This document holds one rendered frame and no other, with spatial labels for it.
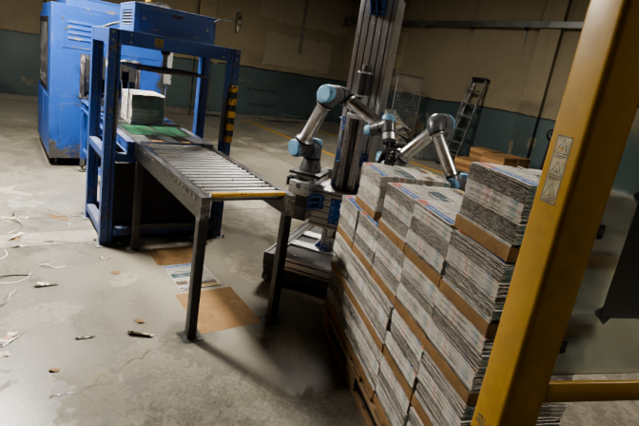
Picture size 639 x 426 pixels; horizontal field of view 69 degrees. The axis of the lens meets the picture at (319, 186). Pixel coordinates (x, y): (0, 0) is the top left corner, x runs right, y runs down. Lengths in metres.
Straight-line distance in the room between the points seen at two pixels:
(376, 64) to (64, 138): 3.83
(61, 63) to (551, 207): 5.33
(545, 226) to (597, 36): 0.35
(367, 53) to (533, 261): 2.40
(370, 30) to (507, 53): 6.98
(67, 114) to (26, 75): 5.15
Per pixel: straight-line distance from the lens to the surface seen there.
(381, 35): 3.20
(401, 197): 1.97
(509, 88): 9.85
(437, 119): 2.87
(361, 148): 3.17
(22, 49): 10.91
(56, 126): 5.87
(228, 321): 2.87
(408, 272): 1.88
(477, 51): 10.43
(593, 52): 0.97
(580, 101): 0.96
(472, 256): 1.51
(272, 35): 12.39
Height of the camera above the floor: 1.49
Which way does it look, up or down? 14 degrees down
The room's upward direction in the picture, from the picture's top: 9 degrees clockwise
